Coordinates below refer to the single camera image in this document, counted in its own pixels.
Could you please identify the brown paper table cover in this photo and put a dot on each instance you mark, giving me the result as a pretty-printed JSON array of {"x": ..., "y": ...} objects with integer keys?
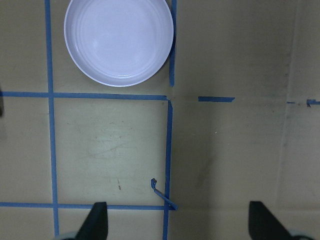
[{"x": 232, "y": 117}]

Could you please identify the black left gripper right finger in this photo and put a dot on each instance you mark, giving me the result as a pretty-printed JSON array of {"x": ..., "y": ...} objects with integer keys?
[{"x": 263, "y": 225}]

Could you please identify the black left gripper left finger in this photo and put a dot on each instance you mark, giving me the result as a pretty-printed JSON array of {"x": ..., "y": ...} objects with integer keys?
[{"x": 95, "y": 226}]

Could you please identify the lavender round plate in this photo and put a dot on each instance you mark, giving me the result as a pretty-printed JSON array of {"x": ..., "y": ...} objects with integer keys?
[{"x": 118, "y": 43}]

